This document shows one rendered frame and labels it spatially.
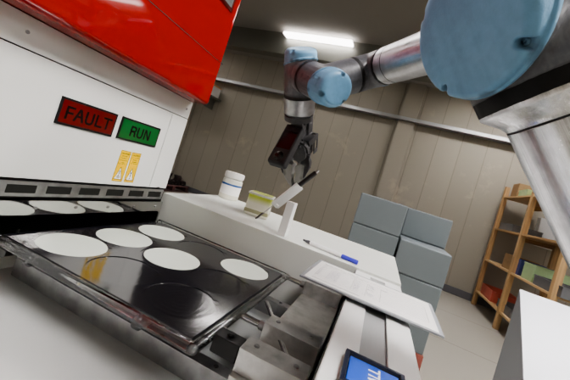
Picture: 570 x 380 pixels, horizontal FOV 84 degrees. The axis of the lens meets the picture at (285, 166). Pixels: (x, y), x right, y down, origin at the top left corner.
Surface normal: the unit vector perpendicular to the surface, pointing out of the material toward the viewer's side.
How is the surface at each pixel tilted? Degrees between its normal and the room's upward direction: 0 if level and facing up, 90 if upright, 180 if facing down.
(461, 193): 90
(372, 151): 90
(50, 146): 90
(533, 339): 46
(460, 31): 117
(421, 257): 90
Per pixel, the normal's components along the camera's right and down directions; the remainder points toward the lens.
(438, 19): -0.94, 0.18
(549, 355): -0.04, -0.76
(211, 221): -0.29, -0.11
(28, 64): 0.91, 0.28
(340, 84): 0.41, 0.44
